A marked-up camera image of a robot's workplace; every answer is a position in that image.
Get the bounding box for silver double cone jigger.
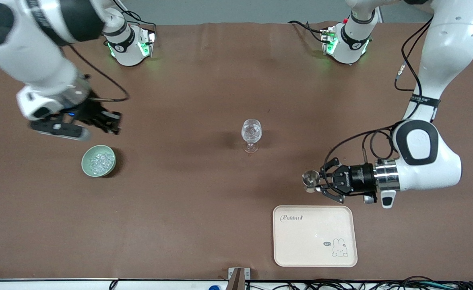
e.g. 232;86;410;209
302;170;321;193

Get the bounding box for clear ice cube pile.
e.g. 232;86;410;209
242;123;261;139
88;152;114;174

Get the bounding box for clear stemmed wine glass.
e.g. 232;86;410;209
241;119;262;154

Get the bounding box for pale green bowl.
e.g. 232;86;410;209
81;145;117;178

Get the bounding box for white rabbit print tray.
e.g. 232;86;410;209
273;205;358;267

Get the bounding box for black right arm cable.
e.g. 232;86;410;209
68;43;130;102

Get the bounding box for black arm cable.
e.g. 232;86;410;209
68;43;130;102
323;16;436;180

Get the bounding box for black cable bundle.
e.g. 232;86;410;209
246;276;473;290

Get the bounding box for black right base cable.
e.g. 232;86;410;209
114;0;157;29

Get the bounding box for black base cable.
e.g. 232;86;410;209
288;20;326;43
114;0;157;29

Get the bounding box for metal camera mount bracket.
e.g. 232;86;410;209
227;267;251;290

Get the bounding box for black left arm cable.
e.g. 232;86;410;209
323;16;436;180

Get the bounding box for black left base cable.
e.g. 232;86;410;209
288;20;326;43

